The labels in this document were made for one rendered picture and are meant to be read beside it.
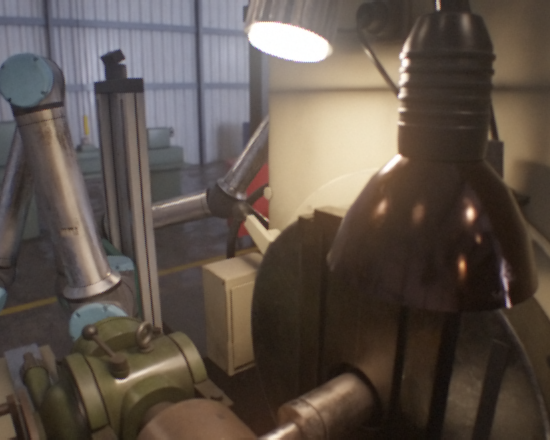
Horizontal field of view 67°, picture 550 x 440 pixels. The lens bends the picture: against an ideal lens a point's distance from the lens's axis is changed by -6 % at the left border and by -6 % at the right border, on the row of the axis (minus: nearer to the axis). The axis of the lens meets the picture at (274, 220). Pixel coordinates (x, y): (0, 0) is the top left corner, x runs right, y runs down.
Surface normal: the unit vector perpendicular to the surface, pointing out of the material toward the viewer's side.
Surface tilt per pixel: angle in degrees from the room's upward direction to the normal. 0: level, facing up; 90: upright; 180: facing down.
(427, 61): 88
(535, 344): 51
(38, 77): 82
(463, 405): 90
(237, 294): 90
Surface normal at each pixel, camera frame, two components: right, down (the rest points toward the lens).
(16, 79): 0.21, 0.14
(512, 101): -0.79, 0.17
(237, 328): 0.62, 0.22
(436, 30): -0.60, -0.20
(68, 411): 0.04, -0.57
